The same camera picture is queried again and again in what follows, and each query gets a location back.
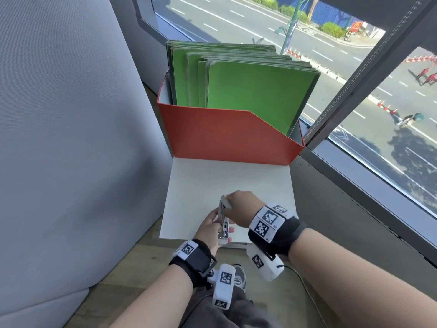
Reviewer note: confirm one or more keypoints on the person's right hand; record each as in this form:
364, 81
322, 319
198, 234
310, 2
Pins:
245, 208

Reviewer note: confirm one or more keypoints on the person's left hand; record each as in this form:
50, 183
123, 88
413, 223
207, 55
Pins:
206, 232

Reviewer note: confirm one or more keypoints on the person's right fingers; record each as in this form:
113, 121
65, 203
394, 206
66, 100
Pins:
233, 204

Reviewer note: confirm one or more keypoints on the person's left fingers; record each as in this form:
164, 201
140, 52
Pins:
213, 218

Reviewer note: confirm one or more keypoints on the white handheld device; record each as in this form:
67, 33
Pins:
224, 232

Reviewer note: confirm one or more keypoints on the person's right forearm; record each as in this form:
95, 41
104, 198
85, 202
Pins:
358, 280

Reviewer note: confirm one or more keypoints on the person's left forearm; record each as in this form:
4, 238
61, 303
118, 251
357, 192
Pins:
155, 297

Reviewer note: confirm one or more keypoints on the white small table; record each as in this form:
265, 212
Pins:
205, 187

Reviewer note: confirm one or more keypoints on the grey sneaker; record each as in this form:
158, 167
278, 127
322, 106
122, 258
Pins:
239, 278

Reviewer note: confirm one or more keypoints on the red file box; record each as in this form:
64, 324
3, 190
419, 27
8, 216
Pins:
222, 136

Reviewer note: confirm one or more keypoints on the grey trousers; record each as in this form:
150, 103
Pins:
218, 312

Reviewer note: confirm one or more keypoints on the stack of green folders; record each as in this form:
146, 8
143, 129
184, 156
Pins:
256, 85

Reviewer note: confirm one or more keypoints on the grey fabric partition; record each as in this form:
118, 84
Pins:
75, 133

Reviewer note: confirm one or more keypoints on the green street lamp pole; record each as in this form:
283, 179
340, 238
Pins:
291, 28

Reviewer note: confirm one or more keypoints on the dark grey roller blind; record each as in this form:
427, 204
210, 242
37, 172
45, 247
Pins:
375, 10

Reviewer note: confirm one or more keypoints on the dark grey window frame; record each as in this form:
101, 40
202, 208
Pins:
355, 187

